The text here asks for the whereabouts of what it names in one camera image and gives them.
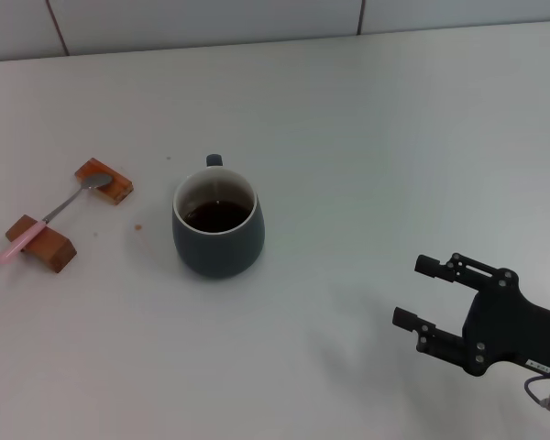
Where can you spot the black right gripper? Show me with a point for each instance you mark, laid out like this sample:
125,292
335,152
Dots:
518,325

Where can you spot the grey ceramic cup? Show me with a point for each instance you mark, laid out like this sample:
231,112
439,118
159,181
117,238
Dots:
220,256

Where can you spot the dark brown coffee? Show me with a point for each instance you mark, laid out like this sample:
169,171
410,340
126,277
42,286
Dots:
215,217

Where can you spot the light grained wooden rest block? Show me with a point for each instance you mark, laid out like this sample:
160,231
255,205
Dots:
117,188

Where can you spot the dark brown wooden rest block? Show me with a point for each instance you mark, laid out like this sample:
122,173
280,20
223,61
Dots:
50,251

